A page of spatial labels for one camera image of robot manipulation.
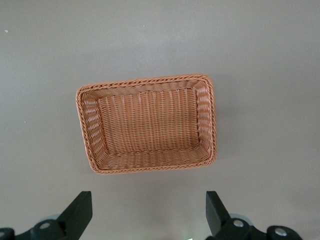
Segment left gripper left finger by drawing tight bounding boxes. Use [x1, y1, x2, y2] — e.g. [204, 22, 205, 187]
[0, 191, 94, 240]

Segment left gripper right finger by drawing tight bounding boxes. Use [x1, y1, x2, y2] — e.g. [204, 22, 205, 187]
[204, 190, 304, 240]

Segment brown wicker basket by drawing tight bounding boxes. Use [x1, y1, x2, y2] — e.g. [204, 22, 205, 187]
[74, 73, 219, 177]

